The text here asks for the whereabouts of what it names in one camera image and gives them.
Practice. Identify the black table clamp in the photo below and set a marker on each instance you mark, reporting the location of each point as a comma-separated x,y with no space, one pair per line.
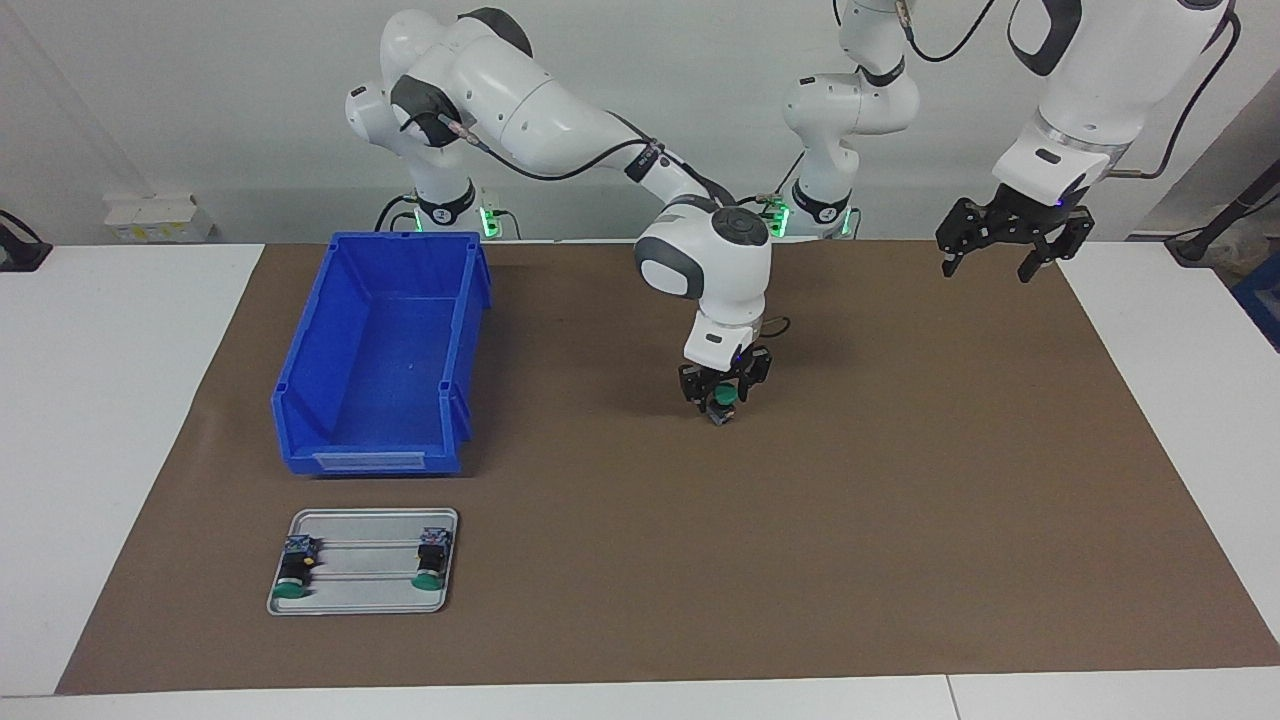
20,255

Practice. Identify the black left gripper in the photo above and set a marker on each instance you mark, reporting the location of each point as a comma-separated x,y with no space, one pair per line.
1030,215

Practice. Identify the blue crate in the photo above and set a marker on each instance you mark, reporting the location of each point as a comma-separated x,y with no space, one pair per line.
1262,300

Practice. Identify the brown paper table mat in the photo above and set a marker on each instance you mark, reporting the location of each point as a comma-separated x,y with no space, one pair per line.
800,550

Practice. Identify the silver metal tray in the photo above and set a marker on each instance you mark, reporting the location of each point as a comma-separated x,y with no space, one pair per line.
365,595

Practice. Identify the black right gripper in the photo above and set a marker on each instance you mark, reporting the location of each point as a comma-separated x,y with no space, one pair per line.
725,372

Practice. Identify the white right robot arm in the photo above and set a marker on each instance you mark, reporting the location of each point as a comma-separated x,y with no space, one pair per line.
560,110

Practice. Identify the black pole stand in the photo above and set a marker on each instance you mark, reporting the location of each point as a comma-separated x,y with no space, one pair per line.
1188,250

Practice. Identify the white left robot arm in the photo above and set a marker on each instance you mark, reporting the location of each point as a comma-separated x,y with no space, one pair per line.
1100,70

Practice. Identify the green push button switch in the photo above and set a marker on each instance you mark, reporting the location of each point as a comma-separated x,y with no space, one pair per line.
292,572
722,400
430,562

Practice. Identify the blue plastic storage bin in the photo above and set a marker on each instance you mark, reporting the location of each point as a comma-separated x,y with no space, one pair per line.
390,370

